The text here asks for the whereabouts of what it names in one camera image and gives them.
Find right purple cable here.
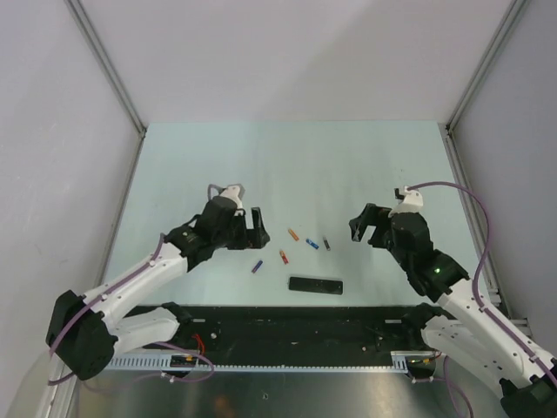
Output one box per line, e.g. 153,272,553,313
408,180,549,375

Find black grey battery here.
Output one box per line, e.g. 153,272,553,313
323,236,331,251

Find purple blue battery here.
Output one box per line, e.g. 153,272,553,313
252,260,263,273

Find red yellow battery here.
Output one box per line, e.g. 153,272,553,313
279,250,289,265

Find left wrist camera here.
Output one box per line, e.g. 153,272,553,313
218,184,245,210

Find black remote control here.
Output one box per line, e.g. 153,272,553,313
288,276,344,295

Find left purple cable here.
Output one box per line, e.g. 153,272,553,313
46,182,245,388

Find orange battery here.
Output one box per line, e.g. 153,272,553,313
287,228,299,241

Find purple cable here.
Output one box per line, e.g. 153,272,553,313
408,180,549,375
46,182,245,388

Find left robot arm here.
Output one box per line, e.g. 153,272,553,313
46,186,270,381

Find grey cable duct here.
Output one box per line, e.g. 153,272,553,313
106,351,413,374

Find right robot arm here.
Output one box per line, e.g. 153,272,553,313
349,204,556,417

